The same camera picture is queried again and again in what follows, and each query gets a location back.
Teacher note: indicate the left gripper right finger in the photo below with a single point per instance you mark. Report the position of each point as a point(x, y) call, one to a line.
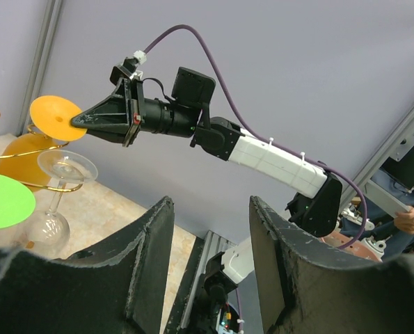
point(307, 286)

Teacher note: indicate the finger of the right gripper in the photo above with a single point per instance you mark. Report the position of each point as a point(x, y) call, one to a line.
point(110, 113)
point(113, 133)

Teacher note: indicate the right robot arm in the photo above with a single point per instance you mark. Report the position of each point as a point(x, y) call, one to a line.
point(185, 113)

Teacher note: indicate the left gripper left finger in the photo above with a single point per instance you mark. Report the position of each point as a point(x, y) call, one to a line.
point(114, 286)

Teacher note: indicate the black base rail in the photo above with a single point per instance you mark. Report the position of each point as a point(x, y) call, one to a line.
point(201, 303)

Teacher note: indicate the orange wine glass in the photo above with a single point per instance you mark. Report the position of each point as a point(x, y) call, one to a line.
point(19, 160)
point(52, 115)

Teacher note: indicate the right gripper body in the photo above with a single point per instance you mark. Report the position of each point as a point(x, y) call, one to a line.
point(133, 94)

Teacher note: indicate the person in background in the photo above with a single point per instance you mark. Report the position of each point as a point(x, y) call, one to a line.
point(402, 225)

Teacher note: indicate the green plastic wine glass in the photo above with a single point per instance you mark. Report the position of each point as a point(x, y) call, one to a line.
point(17, 203)

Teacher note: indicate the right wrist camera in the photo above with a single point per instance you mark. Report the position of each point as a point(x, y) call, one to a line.
point(128, 69)

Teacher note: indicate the clear wine glass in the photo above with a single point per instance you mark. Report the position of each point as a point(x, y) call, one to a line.
point(47, 232)

